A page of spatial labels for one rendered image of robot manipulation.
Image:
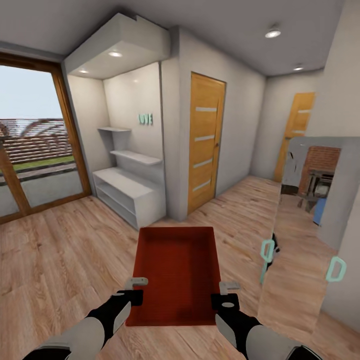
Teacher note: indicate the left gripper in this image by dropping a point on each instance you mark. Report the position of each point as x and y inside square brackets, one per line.
[137, 296]

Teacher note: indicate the storage box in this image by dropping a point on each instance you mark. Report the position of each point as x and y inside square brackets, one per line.
[182, 268]

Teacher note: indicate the decorative sign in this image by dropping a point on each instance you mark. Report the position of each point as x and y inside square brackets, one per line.
[145, 117]

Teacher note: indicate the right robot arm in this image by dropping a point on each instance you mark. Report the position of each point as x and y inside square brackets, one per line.
[248, 336]

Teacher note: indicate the standing mirror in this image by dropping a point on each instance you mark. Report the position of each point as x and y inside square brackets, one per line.
[320, 182]

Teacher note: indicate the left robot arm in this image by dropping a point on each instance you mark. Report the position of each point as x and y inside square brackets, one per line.
[85, 339]

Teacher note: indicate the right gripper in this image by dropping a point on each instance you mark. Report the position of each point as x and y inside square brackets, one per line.
[217, 298]

